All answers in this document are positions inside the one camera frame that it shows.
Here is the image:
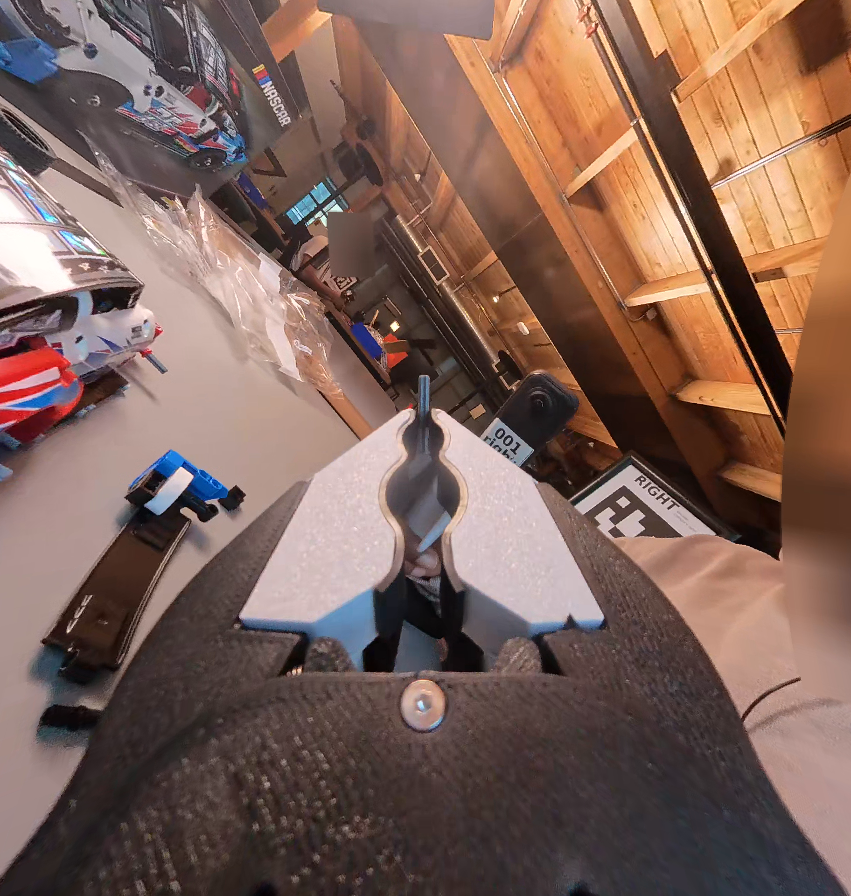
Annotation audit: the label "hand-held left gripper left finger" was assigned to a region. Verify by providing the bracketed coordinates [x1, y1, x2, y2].
[238, 409, 419, 672]

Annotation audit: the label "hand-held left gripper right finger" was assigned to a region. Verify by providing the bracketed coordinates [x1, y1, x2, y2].
[431, 409, 607, 672]

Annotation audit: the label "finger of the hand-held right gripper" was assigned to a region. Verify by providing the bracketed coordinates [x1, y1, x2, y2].
[402, 483, 456, 554]

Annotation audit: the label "dark grey lego axle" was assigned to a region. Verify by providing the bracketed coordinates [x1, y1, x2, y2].
[413, 374, 435, 491]

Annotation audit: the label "black curved lego panel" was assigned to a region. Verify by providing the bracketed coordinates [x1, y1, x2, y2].
[41, 449, 247, 686]

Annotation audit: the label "black lego pin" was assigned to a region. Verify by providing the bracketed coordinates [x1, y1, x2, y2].
[38, 702, 102, 730]

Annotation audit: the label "red white lego race car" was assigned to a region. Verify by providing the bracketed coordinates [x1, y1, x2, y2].
[0, 126, 169, 484]

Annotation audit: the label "black rubber lego tyre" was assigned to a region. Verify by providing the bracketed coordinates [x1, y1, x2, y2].
[0, 100, 57, 178]

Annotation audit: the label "black lego set box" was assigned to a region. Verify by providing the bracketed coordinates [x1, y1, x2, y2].
[0, 0, 309, 184]

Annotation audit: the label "person's left hand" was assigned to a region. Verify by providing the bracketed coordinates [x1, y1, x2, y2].
[401, 535, 444, 582]

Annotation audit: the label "black framed marker sign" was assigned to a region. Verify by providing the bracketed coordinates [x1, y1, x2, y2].
[570, 452, 741, 542]

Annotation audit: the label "wooden staircase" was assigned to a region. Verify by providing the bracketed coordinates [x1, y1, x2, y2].
[492, 0, 851, 505]

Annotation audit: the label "person's beige sweatshirt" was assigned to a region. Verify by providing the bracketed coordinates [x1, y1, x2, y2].
[611, 534, 851, 896]

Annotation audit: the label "crumpled clear plastic bags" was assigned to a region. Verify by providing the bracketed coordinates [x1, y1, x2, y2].
[81, 132, 344, 394]

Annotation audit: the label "metal ventilation duct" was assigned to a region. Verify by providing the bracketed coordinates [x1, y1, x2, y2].
[389, 213, 514, 382]

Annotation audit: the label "thin black microphone cable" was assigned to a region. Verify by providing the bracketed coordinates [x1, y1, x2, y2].
[739, 674, 804, 725]

